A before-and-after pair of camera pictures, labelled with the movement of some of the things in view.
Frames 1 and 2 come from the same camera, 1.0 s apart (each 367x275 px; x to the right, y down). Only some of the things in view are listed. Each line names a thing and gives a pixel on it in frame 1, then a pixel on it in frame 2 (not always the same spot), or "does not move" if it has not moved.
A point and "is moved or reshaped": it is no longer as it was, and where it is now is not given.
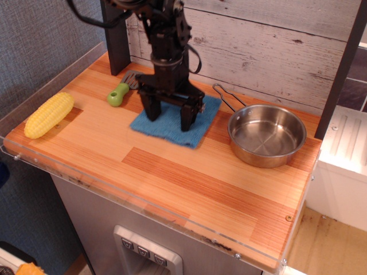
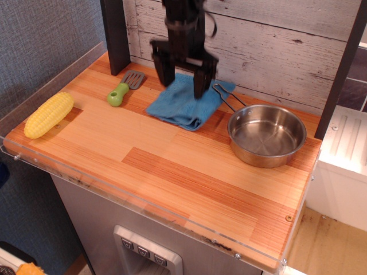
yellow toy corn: x=49 y=115 does not move
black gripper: x=172 y=83 → x=186 y=43
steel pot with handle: x=262 y=136 does not move
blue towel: x=168 y=125 is moved or reshaped
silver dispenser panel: x=137 y=254 does not move
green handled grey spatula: x=114 y=98 does not move
